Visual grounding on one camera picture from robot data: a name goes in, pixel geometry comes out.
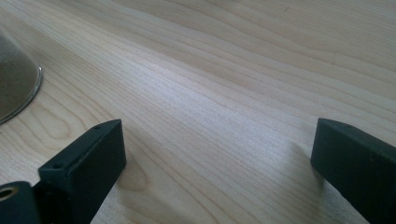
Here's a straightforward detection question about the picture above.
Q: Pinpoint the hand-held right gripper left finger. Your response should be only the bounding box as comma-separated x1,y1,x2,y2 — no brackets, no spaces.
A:
37,119,127,224

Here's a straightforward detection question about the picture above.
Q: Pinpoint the clear glass bowl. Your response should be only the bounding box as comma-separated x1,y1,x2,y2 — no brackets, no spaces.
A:
0,27,44,125

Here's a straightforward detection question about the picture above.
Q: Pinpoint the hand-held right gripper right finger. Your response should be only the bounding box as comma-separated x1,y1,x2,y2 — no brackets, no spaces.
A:
310,118,396,224

